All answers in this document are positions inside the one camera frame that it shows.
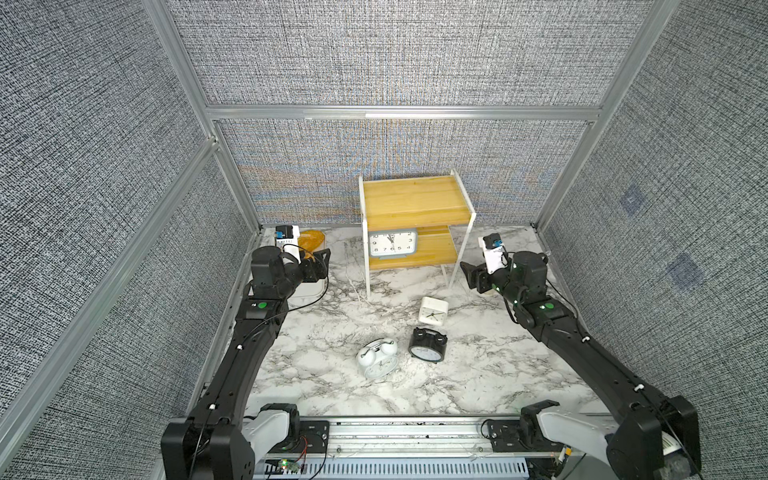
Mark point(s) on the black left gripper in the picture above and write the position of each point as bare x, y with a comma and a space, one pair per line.
320, 269

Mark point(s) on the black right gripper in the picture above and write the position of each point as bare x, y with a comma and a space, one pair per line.
477, 274

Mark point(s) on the small white square alarm clock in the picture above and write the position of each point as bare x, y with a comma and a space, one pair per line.
433, 311

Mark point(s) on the grey square alarm clock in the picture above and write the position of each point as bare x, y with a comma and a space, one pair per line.
393, 243

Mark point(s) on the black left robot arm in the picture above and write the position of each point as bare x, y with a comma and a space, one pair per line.
210, 442

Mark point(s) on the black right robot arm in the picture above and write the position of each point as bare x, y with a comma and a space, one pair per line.
652, 436

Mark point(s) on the black twin-bell alarm clock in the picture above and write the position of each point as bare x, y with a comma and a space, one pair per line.
428, 345

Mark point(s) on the white twin-bell alarm clock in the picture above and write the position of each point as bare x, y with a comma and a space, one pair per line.
378, 358

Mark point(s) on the oval brown bread loaf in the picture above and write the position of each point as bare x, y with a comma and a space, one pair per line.
311, 241

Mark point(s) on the white rectangular tray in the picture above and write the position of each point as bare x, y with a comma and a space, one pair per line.
306, 292

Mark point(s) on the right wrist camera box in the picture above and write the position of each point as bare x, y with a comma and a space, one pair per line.
494, 252

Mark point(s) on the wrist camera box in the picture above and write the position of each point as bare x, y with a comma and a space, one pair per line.
286, 238
494, 252

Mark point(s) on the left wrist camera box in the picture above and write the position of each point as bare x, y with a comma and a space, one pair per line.
286, 238

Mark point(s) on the wooden two-tier white-frame shelf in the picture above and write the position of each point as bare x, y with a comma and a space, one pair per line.
438, 207

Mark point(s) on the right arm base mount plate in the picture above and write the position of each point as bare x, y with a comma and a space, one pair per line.
507, 436

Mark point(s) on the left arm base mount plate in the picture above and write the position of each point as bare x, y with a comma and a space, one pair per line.
312, 438

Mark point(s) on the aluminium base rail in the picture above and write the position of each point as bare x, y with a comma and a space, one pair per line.
410, 437

